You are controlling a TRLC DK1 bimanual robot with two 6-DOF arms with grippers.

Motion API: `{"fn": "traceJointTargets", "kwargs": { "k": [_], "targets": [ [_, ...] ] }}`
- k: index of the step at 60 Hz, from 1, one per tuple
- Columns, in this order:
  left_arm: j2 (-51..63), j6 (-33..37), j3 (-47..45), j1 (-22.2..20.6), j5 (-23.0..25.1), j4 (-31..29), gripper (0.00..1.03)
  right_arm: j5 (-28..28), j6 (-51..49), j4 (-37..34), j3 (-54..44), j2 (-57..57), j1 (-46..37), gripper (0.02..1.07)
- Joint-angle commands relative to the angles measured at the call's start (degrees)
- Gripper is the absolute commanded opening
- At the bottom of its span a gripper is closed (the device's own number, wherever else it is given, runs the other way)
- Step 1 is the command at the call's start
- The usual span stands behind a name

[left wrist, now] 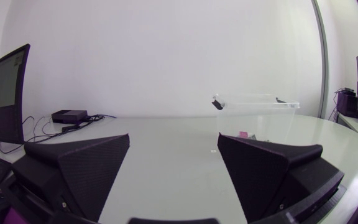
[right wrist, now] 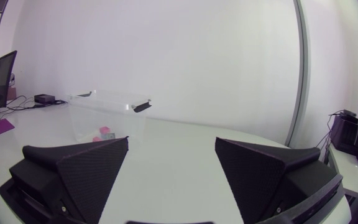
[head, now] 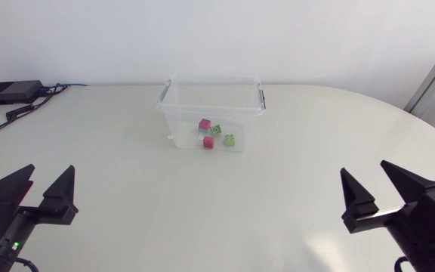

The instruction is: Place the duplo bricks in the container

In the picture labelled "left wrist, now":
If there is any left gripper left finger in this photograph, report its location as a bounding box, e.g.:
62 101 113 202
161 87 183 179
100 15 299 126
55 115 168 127
11 133 131 223

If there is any black cable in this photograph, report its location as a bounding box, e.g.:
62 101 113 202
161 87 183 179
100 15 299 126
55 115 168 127
0 114 117 155

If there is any black power brick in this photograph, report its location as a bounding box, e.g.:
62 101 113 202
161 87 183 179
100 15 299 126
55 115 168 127
51 109 89 124

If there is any clear plastic container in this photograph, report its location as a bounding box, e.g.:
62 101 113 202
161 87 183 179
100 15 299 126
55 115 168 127
211 92 301 144

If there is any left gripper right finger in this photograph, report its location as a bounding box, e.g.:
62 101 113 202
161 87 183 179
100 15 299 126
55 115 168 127
217 133 345 223

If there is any dark screen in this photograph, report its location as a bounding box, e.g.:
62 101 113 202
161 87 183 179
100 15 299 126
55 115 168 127
0 43 31 145

